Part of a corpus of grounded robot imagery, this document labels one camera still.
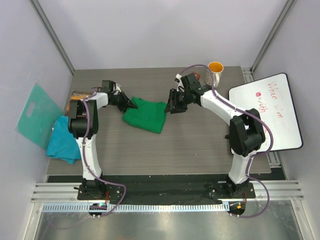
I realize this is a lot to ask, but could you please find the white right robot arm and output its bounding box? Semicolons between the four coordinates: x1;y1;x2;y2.
164;73;266;198

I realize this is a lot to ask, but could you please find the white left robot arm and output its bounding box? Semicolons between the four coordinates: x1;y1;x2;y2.
68;80;138;181

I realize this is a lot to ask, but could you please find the brown book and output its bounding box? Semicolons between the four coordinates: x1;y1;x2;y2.
65;90;93;116

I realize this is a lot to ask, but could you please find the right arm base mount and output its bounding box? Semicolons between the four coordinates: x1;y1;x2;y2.
204;181;256;200

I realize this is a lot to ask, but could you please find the perforated cable tray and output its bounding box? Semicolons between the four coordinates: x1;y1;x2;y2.
42;202;230;214

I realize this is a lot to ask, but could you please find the white mug orange inside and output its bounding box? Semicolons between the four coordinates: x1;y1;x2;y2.
204;61;224;88

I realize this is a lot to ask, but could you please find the blue t shirt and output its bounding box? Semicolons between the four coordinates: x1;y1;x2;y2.
46;115;81;165

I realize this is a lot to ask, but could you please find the green t shirt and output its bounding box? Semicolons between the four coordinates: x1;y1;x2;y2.
122;96;166;134

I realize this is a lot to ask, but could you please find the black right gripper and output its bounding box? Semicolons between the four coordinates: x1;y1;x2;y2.
164;89;190;115

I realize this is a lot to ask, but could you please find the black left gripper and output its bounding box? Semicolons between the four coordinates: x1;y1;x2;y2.
110;91;138;113

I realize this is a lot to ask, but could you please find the red cube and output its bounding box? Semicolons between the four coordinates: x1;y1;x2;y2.
192;71;200;81

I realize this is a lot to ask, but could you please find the teal plastic cutting board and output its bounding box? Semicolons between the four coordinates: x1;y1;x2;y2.
17;84;63;149

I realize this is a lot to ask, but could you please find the white whiteboard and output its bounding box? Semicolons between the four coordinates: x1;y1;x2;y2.
228;73;304;152

